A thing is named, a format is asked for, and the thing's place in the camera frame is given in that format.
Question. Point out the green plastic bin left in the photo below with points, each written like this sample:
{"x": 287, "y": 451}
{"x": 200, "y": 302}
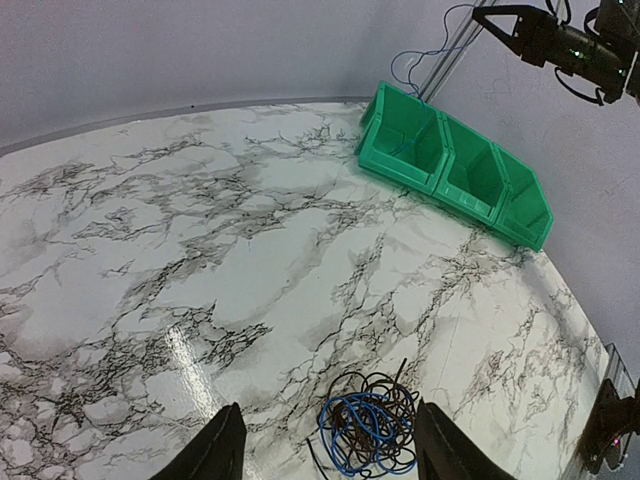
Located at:
{"x": 404, "y": 140}

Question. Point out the green plastic bin middle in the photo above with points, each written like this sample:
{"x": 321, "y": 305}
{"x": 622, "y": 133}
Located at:
{"x": 473, "y": 180}

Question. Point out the green plastic bin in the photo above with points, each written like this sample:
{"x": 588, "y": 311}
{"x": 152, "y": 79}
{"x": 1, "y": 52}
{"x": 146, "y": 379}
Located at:
{"x": 473, "y": 180}
{"x": 525, "y": 217}
{"x": 404, "y": 140}

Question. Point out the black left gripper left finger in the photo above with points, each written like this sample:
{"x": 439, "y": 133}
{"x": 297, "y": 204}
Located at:
{"x": 216, "y": 452}

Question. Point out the green plastic bin right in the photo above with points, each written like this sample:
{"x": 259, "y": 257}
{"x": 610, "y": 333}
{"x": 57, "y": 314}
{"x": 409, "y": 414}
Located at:
{"x": 525, "y": 217}

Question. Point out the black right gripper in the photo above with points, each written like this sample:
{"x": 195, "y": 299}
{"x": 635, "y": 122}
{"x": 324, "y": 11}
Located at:
{"x": 542, "y": 38}

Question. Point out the aluminium right corner post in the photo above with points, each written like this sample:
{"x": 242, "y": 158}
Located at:
{"x": 460, "y": 32}

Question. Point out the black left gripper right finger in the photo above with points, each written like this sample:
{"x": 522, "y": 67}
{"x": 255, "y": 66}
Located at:
{"x": 445, "y": 452}

